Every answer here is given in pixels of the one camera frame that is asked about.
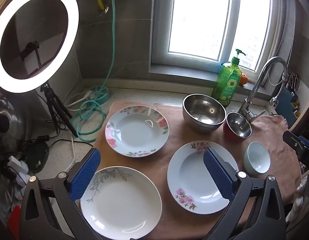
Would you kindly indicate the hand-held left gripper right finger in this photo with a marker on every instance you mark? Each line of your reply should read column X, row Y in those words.
column 217, row 170

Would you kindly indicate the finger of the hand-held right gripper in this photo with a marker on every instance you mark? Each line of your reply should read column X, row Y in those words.
column 300, row 147

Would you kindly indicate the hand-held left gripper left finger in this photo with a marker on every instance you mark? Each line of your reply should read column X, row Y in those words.
column 85, row 172

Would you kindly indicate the white plate pink flower sprigs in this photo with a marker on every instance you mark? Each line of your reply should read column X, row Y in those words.
column 189, row 170

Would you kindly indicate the light blue ceramic bowl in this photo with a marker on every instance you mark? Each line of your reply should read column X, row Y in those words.
column 258, row 158

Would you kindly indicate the white plate grey leaf print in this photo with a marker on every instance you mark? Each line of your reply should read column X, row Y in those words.
column 119, row 205

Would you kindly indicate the red steel-lined bowl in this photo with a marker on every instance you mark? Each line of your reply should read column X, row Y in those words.
column 238, row 127

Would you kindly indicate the large stainless steel bowl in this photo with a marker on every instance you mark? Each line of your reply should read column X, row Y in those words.
column 203, row 112

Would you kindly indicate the white plate pink floral rim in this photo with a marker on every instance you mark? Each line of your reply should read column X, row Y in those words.
column 137, row 132

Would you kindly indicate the person's right hand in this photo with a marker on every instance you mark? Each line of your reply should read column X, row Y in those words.
column 304, row 195

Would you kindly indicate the wooden shelf unit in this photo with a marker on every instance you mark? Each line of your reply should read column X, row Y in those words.
column 305, row 120

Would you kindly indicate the black tray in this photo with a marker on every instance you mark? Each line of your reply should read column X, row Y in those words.
column 38, row 155

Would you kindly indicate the scissors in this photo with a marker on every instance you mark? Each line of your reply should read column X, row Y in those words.
column 293, row 81

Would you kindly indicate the white power strip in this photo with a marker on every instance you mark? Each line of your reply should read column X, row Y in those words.
column 17, row 167

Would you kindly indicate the pink towel mat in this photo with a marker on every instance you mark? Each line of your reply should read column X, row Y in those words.
column 174, row 227

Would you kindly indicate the chrome faucet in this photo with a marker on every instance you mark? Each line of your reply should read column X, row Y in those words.
column 255, row 85

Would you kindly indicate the red flat object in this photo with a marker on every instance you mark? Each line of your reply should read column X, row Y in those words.
column 15, row 222

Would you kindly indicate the steel pot lid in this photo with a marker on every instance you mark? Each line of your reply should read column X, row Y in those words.
column 17, row 120

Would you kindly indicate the green dish soap bottle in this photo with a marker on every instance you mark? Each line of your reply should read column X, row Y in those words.
column 225, row 82

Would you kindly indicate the small orange object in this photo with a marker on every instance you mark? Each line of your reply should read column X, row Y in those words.
column 244, row 80

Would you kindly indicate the blue plastic item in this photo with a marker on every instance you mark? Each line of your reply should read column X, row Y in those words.
column 222, row 66

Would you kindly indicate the window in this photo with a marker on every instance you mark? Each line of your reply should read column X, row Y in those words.
column 199, row 17

